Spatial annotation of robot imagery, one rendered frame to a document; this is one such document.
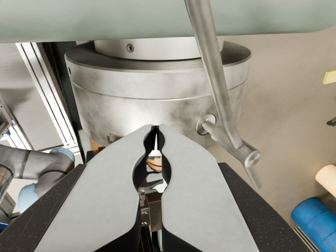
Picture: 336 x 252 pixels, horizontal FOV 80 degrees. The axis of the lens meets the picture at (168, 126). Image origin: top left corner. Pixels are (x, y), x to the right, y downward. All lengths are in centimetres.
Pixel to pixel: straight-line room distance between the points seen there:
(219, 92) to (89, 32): 14
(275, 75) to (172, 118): 185
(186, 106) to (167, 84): 4
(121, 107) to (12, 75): 115
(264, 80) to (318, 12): 172
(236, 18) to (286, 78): 194
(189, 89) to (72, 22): 14
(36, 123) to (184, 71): 130
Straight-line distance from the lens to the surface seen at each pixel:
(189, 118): 27
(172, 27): 23
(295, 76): 225
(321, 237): 376
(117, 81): 25
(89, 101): 30
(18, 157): 61
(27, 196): 55
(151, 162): 47
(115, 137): 31
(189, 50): 29
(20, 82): 139
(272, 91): 214
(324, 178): 349
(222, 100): 17
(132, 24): 22
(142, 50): 28
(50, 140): 152
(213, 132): 26
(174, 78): 24
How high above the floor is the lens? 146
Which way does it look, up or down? 56 degrees down
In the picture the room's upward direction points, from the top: 152 degrees clockwise
